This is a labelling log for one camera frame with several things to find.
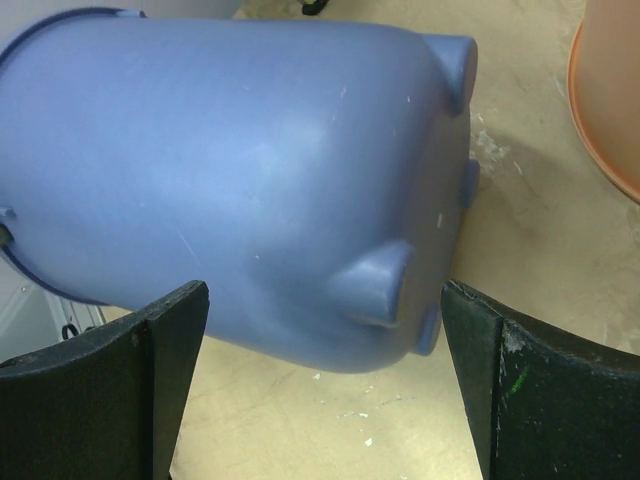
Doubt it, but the blue round plastic bucket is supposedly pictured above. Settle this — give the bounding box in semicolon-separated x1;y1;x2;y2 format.
1;7;480;373

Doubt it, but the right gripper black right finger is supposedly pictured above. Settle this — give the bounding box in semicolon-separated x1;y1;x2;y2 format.
441;281;639;479

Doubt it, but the orange round plastic bucket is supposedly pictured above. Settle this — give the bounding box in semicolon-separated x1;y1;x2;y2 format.
567;0;639;202

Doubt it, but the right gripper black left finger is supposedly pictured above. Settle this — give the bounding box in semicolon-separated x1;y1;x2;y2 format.
1;281;208;479

